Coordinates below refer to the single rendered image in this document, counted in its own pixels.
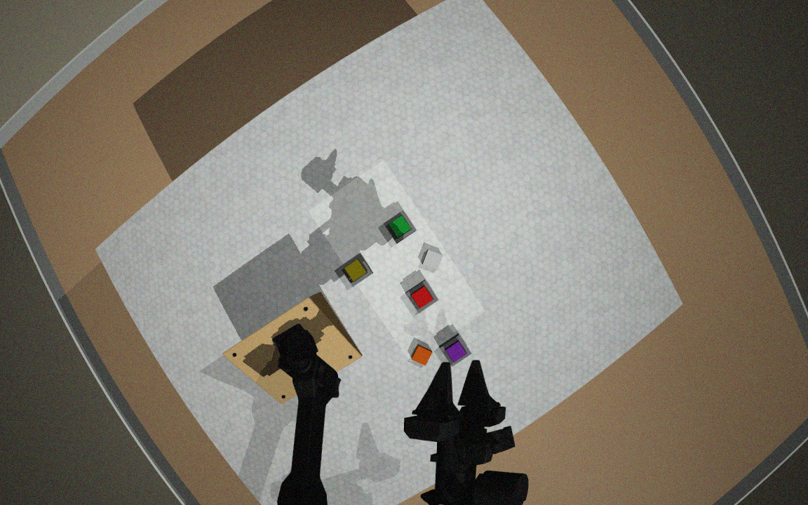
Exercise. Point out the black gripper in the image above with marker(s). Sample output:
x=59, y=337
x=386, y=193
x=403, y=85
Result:
x=439, y=420

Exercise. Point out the green button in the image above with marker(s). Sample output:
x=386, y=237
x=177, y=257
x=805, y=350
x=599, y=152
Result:
x=399, y=226

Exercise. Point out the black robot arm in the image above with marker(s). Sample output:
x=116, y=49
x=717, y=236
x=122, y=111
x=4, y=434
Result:
x=316, y=383

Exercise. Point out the red button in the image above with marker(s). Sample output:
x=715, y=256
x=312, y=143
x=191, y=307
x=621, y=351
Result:
x=421, y=296

